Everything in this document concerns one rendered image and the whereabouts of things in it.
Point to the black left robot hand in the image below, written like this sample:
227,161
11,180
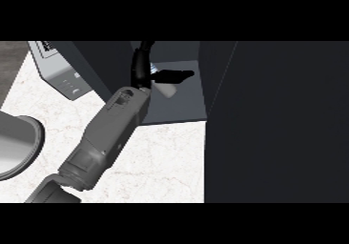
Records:
140,71

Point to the white water bottle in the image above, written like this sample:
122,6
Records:
167,90

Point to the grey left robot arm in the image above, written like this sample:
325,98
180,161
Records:
110,127

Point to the dark grey cabinet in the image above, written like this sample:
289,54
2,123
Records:
181,106

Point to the dark grey cabinet door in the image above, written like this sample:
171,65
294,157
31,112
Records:
284,127

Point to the pale grey appliance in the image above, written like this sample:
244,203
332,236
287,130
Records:
57,71

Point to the grey round pot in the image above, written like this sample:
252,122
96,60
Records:
13,143

